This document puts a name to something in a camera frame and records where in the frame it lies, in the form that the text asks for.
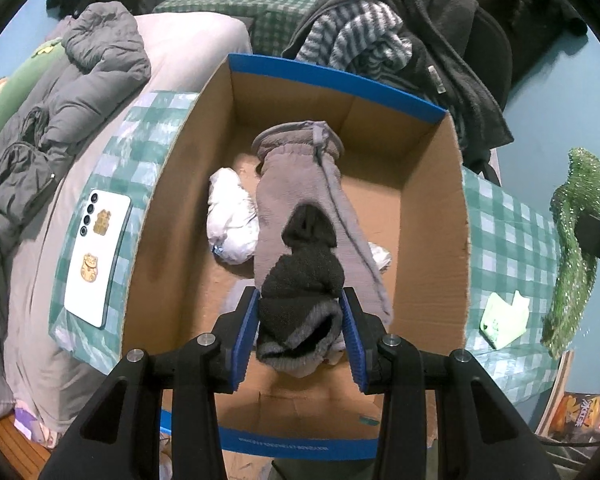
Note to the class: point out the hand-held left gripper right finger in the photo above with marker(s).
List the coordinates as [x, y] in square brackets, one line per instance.
[357, 350]

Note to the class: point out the grey puffer jacket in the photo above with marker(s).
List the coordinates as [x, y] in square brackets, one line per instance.
[95, 60]

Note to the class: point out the orange snack bag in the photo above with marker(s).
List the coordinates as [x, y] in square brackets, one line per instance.
[582, 417]

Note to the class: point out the white phone with cat stickers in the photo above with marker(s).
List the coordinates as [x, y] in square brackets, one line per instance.
[97, 260]

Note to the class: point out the grey and black sock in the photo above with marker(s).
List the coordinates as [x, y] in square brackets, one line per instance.
[290, 185]

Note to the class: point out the grey striped sweater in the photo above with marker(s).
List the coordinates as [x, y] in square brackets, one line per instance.
[360, 35]

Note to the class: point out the green glitter sock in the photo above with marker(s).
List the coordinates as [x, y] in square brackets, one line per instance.
[575, 260]

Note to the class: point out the blue cardboard box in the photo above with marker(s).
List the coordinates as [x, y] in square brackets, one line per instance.
[420, 210]

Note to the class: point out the green checked side table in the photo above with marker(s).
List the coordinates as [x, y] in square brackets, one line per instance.
[240, 10]

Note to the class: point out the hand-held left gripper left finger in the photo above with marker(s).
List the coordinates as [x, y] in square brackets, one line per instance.
[242, 350]

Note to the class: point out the green checked tablecloth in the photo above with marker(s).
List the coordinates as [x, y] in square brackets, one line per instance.
[505, 230]

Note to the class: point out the grey bed duvet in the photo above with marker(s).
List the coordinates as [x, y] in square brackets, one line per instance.
[190, 55]

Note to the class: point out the dark grey fleece robe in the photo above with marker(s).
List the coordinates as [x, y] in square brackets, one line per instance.
[445, 35]

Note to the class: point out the green plush toy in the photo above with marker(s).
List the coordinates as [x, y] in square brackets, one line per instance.
[15, 90]

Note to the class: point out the white sock ball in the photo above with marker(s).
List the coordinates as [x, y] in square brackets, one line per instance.
[232, 220]

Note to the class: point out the dark grey sock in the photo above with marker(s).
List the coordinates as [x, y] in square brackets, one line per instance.
[300, 280]

